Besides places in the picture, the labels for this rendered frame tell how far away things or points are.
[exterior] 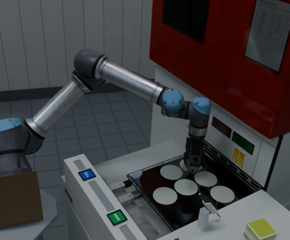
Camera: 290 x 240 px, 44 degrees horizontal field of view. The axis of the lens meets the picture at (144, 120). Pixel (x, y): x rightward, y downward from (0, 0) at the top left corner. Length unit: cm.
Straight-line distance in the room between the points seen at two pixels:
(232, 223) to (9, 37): 298
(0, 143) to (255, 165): 99
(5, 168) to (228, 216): 83
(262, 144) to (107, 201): 63
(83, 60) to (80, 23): 238
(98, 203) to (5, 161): 37
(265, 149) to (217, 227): 35
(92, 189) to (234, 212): 54
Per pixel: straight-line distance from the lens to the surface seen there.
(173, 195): 152
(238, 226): 137
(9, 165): 142
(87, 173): 151
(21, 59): 389
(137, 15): 389
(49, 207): 159
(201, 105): 141
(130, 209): 148
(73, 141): 334
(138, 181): 157
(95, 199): 140
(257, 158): 151
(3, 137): 145
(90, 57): 141
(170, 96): 129
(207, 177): 163
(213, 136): 166
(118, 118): 365
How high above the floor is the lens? 195
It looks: 32 degrees down
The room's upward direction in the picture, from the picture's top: 3 degrees clockwise
